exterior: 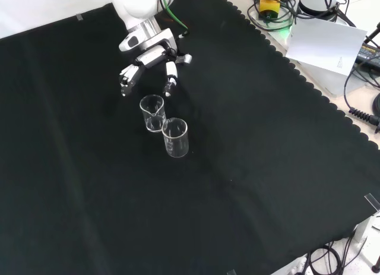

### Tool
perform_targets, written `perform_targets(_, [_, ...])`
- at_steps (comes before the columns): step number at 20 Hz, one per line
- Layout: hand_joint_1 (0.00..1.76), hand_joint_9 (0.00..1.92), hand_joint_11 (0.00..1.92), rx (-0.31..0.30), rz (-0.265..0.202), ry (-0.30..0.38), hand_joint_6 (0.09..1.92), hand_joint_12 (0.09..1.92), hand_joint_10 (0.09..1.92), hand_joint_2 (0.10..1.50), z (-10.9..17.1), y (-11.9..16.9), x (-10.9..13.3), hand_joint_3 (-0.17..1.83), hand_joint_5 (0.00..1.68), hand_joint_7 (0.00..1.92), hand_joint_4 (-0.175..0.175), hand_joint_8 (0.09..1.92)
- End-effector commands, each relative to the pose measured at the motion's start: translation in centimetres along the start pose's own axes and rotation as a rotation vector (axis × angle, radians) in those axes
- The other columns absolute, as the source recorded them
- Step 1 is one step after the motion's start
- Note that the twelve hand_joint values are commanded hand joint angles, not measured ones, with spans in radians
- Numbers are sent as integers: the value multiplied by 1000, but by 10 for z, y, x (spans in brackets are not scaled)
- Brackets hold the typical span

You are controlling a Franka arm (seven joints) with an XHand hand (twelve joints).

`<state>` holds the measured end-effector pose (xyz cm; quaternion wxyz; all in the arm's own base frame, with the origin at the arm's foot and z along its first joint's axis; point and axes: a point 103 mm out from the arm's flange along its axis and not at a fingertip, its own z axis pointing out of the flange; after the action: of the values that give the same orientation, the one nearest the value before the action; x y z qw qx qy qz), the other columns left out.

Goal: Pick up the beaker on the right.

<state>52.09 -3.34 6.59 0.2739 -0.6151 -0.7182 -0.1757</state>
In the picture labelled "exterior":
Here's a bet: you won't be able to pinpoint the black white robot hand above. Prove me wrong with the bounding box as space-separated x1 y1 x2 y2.
118 29 194 98

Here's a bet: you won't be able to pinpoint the clear glass beaker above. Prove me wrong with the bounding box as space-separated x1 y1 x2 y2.
161 117 189 159
139 94 166 134

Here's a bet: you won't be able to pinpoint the black bench cloth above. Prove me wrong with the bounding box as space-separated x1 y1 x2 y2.
0 0 380 275

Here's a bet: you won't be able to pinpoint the yellow stop button box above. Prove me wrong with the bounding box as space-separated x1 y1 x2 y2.
258 0 281 21

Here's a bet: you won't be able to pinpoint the white round device base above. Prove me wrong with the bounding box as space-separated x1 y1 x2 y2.
296 0 341 22

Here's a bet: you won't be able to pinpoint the white paper sheet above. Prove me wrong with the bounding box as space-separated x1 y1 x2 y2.
285 17 368 77

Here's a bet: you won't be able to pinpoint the pale grey board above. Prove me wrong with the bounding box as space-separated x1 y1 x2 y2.
267 24 362 98

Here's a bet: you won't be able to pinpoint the black power brick yellow label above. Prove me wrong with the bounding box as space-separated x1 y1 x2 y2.
354 40 380 68

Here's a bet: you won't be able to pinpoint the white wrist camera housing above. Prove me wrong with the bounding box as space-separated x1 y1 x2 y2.
118 33 142 53

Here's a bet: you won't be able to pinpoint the green cable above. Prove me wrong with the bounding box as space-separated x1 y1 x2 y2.
159 0 190 39

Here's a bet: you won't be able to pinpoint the black coiled cable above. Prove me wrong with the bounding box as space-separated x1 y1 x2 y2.
247 0 298 33

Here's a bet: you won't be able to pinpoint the black ribbed cable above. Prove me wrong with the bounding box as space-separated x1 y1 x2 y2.
343 58 380 127

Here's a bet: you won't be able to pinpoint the black floor cables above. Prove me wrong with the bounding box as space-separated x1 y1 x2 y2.
305 235 369 275

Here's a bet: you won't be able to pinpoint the white metal bench bracket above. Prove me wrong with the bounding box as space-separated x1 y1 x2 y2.
352 211 380 270

